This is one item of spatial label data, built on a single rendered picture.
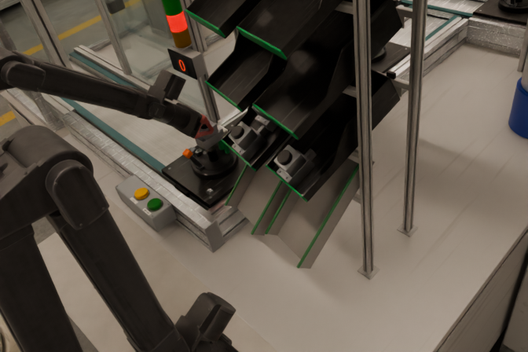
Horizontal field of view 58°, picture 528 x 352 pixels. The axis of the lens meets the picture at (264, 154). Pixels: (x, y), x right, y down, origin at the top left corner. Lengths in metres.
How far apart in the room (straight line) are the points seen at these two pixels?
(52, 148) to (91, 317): 0.90
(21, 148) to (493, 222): 1.15
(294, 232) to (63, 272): 0.69
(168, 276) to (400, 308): 0.60
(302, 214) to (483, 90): 0.95
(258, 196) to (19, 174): 0.80
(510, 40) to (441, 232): 0.95
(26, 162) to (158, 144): 1.19
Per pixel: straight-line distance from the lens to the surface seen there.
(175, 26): 1.41
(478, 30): 2.09
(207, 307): 0.80
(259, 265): 1.28
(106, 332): 1.30
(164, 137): 1.69
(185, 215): 1.32
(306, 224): 1.10
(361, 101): 0.86
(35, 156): 0.49
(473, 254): 1.30
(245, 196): 1.23
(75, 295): 1.41
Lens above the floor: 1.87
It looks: 40 degrees down
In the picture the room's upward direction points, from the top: 12 degrees counter-clockwise
